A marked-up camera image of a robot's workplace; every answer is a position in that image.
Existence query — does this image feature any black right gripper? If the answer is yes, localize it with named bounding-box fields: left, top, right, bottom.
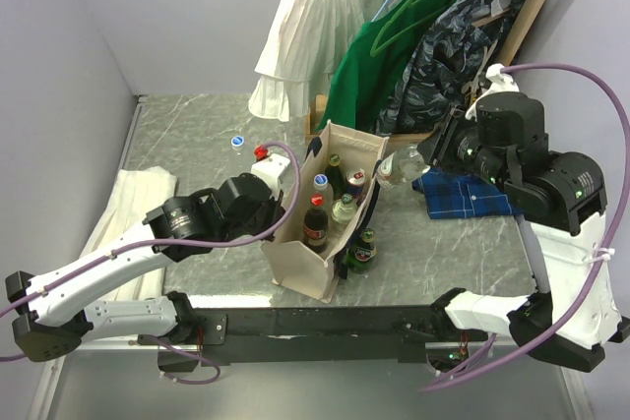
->
left=416, top=99, right=513, bottom=193

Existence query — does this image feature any dark cola bottle red cap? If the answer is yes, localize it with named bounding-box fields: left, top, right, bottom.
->
left=302, top=194, right=329, bottom=254

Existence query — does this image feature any clear water bottle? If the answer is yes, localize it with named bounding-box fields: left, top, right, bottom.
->
left=313, top=174, right=335, bottom=213
left=230, top=135, right=248, bottom=160

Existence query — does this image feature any green gold-capped glass bottle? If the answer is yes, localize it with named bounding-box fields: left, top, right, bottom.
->
left=325, top=153, right=347, bottom=200

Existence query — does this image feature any clear Chang soda bottle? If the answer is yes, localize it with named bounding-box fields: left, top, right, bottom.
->
left=376, top=143, right=430, bottom=189
left=331, top=193, right=357, bottom=236

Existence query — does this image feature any beige canvas tote bag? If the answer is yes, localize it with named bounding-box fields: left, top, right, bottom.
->
left=262, top=123, right=388, bottom=303

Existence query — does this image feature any red bull can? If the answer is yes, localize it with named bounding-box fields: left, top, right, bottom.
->
left=346, top=168, right=366, bottom=200

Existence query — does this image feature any green beer bottle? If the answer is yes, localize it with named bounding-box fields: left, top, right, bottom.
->
left=346, top=228, right=376, bottom=273

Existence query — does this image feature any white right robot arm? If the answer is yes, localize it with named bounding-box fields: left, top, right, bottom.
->
left=429, top=91, right=629, bottom=372

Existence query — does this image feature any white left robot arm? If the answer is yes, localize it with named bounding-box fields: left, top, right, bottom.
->
left=5, top=173, right=284, bottom=362

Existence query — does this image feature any blue plaid shirt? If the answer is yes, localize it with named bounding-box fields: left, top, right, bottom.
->
left=411, top=169, right=523, bottom=220

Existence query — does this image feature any dark patterned garment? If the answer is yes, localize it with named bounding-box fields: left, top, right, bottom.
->
left=375, top=0, right=526, bottom=136

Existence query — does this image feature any folded white cloth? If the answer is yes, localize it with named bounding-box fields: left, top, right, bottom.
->
left=81, top=166, right=177, bottom=301

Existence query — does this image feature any green garment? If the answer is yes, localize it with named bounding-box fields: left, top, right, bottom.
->
left=317, top=2, right=441, bottom=132

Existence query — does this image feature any green hanger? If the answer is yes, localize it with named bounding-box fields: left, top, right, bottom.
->
left=370, top=0, right=452, bottom=57

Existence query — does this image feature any wooden clothes rack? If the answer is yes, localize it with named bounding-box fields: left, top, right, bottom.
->
left=304, top=0, right=545, bottom=145

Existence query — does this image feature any white pleated skirt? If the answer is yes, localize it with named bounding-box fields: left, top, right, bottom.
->
left=248, top=0, right=383, bottom=122

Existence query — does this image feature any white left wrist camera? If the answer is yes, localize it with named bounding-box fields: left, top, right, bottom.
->
left=250, top=146, right=290, bottom=198

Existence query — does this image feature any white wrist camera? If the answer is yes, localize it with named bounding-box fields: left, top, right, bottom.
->
left=250, top=146, right=290, bottom=198
left=465, top=63, right=520, bottom=120

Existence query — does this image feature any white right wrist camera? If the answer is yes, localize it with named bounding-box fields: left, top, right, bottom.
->
left=465, top=63, right=520, bottom=120

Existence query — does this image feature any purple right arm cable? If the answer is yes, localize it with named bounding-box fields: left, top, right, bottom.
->
left=418, top=62, right=630, bottom=393

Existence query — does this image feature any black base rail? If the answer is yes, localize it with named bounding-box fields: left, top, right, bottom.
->
left=161, top=305, right=487, bottom=366

